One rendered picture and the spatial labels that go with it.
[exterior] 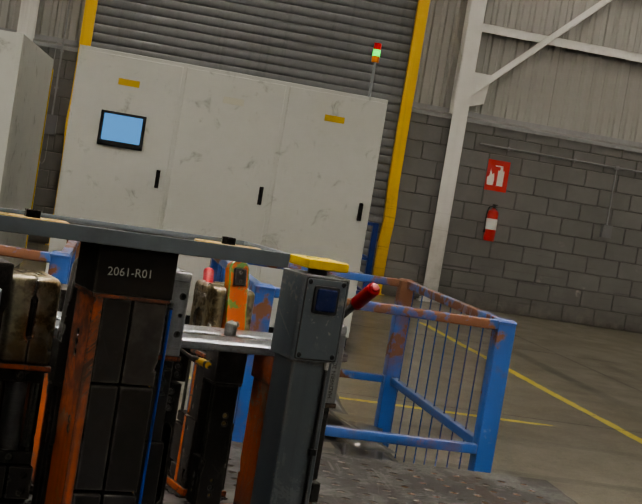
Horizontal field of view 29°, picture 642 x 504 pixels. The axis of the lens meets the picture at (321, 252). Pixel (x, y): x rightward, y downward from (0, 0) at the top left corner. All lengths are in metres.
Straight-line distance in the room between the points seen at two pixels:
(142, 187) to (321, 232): 1.43
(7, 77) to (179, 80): 1.27
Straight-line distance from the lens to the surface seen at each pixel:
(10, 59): 9.62
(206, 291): 2.14
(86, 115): 9.62
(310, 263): 1.61
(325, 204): 9.80
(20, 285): 1.65
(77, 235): 1.45
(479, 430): 3.83
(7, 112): 9.60
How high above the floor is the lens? 1.26
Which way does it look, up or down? 3 degrees down
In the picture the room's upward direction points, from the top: 9 degrees clockwise
